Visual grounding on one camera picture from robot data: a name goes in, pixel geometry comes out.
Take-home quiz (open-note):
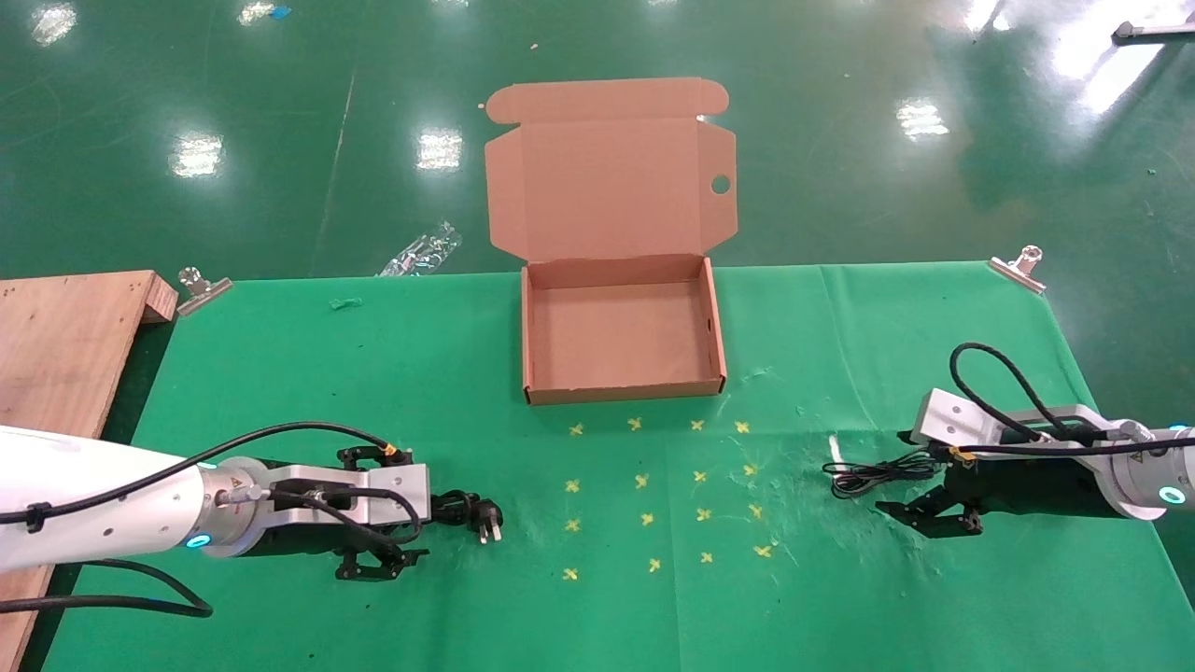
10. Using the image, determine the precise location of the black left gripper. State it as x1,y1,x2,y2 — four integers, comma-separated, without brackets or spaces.
241,445,430,582

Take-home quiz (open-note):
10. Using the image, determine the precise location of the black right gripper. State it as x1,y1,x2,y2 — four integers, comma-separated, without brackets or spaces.
875,427,1118,538

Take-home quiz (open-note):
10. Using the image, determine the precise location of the black data cable with plug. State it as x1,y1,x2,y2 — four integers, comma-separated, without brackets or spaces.
428,491,506,545

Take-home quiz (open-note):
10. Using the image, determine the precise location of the black mouse cable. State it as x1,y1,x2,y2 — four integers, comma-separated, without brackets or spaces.
821,450,942,502

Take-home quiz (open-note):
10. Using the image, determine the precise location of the open brown cardboard box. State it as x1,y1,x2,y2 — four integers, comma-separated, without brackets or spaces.
484,77,739,407

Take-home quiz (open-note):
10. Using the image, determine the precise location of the green tablecloth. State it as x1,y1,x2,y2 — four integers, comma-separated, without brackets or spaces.
41,261,1195,672

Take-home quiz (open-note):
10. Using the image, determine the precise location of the silver metal binder clip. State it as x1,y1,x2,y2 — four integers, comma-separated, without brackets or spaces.
176,266,233,317
987,245,1047,296

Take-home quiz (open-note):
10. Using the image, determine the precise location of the clear plastic wrapper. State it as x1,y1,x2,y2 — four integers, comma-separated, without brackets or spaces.
377,220,464,279

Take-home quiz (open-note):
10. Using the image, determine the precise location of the brown wooden board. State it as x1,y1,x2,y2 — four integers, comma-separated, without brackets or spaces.
0,270,179,672

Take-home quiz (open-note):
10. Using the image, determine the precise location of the grey table foot bar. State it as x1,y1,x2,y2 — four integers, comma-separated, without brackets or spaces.
1110,18,1195,44

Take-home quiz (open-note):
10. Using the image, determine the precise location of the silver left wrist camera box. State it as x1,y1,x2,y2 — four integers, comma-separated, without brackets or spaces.
269,463,433,525

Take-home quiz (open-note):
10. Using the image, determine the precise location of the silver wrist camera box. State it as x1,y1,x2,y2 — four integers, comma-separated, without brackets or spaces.
909,387,1104,451
269,463,433,525

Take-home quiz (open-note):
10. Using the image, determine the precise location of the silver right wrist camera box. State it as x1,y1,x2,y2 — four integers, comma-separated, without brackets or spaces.
909,387,1104,451

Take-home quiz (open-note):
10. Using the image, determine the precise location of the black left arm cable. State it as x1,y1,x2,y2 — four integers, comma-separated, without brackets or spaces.
0,421,423,620

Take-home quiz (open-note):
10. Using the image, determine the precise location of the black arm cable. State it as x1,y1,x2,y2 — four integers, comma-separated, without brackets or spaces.
949,342,1195,459
0,421,423,620

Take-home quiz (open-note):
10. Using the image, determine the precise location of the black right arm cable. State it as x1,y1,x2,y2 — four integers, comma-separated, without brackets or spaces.
949,342,1195,459

